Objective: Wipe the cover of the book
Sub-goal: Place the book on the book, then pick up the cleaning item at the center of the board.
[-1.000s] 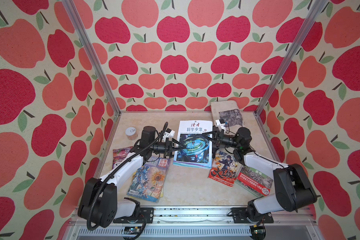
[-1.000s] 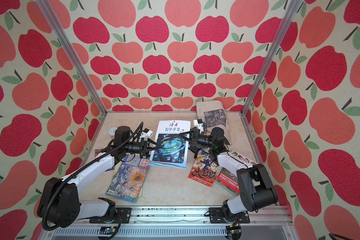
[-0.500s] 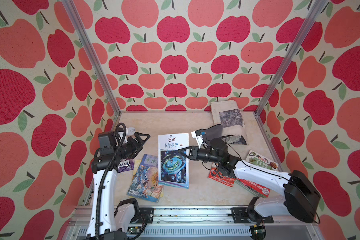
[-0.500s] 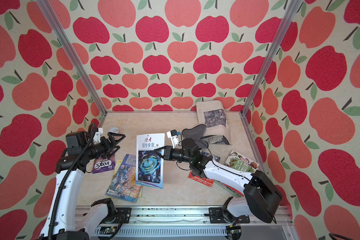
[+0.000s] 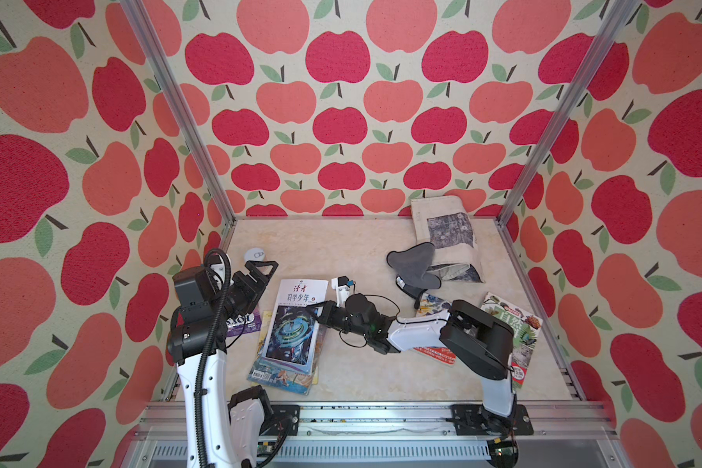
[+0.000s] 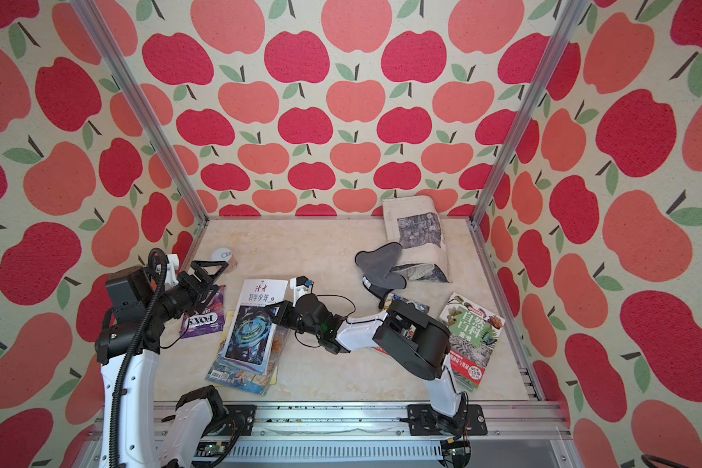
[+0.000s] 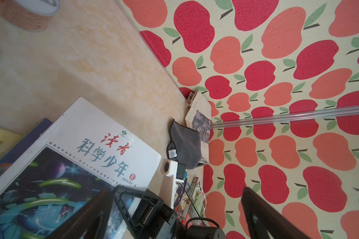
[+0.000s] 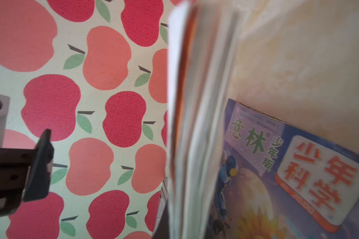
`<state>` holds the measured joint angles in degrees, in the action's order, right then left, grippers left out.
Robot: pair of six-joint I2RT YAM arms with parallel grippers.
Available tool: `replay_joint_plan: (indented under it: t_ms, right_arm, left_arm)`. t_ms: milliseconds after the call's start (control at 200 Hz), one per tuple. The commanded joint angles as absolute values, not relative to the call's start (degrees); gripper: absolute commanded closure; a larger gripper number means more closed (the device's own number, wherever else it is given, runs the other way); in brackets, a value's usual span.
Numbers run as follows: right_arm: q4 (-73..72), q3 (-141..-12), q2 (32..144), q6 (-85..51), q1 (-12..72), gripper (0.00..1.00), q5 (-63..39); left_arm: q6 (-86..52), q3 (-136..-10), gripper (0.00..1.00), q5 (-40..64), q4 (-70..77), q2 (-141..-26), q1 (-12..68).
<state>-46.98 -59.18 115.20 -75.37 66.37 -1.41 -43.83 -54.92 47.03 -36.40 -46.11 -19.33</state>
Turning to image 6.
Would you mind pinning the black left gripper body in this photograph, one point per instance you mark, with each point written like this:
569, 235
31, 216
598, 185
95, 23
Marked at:
175, 299

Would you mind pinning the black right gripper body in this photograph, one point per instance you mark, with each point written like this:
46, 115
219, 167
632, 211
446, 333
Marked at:
292, 317

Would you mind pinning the white book with blue vortex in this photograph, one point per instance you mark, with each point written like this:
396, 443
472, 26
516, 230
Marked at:
248, 345

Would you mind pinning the grey green microfibre cloth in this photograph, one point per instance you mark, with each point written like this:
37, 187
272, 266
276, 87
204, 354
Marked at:
379, 279

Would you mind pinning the blue robot sunflower magazine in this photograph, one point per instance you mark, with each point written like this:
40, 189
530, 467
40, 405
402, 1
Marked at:
226, 375

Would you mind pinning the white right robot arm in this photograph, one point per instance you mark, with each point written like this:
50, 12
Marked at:
416, 341

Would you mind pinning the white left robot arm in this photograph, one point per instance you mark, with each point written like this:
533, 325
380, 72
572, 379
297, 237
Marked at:
128, 349

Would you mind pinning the red black manga book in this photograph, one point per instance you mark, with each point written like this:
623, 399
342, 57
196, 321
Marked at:
424, 308

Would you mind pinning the red green cover book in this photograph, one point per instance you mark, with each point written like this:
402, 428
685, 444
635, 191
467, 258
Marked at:
474, 332

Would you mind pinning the clear tape roll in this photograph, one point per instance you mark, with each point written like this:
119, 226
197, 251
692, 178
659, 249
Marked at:
223, 254

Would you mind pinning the purple candy bag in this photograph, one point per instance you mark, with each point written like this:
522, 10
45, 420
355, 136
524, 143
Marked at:
211, 320

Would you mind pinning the cream printed canvas bag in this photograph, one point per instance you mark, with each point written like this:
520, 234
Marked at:
414, 223

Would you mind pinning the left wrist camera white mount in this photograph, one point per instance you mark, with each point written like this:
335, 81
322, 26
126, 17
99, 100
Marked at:
171, 271

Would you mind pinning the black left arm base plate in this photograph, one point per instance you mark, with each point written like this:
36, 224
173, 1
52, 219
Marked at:
237, 417

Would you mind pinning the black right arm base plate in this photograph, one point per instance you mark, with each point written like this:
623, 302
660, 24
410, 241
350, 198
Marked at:
424, 421

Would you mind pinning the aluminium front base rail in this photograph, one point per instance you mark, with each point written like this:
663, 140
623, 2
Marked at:
294, 433

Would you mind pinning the right rear aluminium corner post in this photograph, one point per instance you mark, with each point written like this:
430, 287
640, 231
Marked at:
538, 89

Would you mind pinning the aluminium corner post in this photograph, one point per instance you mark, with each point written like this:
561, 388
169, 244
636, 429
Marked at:
103, 39
538, 89

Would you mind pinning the left rear aluminium corner post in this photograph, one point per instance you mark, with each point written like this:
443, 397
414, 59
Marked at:
103, 39

